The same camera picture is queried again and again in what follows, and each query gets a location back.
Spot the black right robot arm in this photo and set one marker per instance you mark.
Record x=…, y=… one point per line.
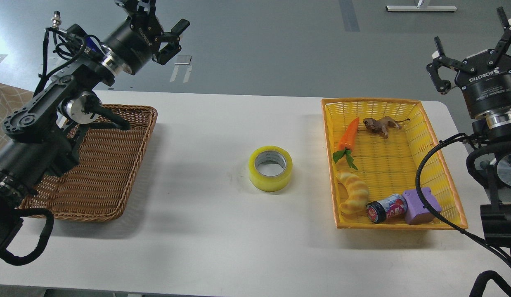
x=489, y=165

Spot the white metal stand base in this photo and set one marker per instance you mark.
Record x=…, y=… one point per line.
x=421, y=6

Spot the yellow plastic basket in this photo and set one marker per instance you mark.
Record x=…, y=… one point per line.
x=386, y=166

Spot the brown toy lion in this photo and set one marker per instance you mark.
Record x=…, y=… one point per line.
x=381, y=126

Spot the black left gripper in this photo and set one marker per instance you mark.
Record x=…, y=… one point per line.
x=140, y=37

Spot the yellow tape roll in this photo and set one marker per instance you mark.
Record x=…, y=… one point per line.
x=270, y=168

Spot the orange toy carrot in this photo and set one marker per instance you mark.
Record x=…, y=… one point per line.
x=346, y=145

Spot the small dark can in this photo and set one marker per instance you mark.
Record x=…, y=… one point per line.
x=381, y=210

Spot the brown wicker basket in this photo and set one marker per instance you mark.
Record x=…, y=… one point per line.
x=98, y=189

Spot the purple foam block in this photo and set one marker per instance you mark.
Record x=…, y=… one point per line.
x=416, y=213

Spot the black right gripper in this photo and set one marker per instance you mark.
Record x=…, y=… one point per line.
x=488, y=84

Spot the beige checkered cloth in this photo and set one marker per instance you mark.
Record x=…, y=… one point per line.
x=11, y=99

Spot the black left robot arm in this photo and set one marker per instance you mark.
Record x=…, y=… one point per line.
x=45, y=133

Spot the yellow toy croissant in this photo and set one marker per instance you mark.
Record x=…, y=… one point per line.
x=357, y=190

